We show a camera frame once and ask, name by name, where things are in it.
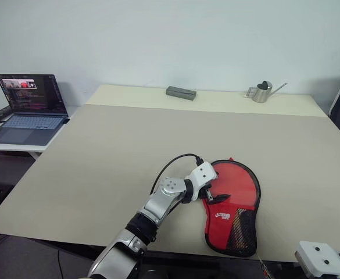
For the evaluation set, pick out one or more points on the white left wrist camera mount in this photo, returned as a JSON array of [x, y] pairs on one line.
[[203, 174]]

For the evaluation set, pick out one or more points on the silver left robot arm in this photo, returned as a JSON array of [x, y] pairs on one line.
[[161, 200]]

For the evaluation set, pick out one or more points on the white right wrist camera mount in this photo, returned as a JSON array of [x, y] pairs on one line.
[[318, 255]]

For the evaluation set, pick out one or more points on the beige table mat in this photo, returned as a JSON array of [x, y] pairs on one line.
[[114, 174]]

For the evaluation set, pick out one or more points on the black table frame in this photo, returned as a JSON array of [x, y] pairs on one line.
[[216, 261]]

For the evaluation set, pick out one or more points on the grey rectangular box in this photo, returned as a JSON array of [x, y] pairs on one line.
[[181, 93]]

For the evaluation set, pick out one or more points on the white side table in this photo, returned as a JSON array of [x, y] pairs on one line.
[[56, 136]]

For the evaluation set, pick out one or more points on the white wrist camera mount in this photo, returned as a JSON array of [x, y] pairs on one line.
[[203, 174], [318, 255]]

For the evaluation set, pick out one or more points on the black red paddle case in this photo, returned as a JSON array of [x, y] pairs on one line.
[[219, 229]]

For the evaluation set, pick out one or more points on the metal watering can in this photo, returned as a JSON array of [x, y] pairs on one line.
[[261, 93]]

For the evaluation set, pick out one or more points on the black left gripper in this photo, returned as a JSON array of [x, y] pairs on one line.
[[206, 193]]

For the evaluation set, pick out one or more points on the open laptop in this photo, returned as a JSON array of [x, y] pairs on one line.
[[30, 96]]

